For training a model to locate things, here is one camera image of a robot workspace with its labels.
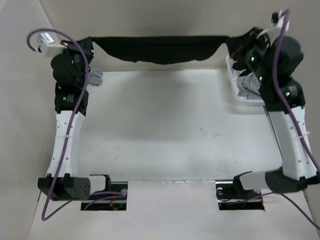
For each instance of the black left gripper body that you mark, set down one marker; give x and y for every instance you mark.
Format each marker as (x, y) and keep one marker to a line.
(77, 56)

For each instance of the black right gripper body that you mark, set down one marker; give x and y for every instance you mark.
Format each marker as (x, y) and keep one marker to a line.
(253, 50)

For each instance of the black tank top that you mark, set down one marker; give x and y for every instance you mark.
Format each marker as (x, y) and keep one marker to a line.
(161, 50)

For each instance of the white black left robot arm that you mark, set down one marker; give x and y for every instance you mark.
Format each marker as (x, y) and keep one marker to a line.
(62, 182)

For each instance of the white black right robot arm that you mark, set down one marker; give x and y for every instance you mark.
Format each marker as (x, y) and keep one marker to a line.
(285, 109)

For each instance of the folded grey tank top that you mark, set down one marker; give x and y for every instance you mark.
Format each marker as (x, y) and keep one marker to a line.
(95, 77)

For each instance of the black garment in basket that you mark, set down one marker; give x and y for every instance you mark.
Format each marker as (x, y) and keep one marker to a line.
(239, 66)

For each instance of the white garment in basket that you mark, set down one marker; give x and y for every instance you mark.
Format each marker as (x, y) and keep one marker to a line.
(236, 74)

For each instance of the grey garment in basket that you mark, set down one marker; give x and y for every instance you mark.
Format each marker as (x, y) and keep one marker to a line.
(249, 87)

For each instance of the white plastic laundry basket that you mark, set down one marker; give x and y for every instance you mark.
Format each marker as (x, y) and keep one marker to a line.
(238, 100)

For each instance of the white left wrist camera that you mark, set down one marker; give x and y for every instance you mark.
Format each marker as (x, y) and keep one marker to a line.
(48, 46)

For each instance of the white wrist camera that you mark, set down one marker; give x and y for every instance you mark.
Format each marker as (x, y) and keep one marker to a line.
(48, 46)
(276, 23)

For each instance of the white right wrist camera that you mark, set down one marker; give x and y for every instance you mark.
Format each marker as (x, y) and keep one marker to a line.
(276, 23)

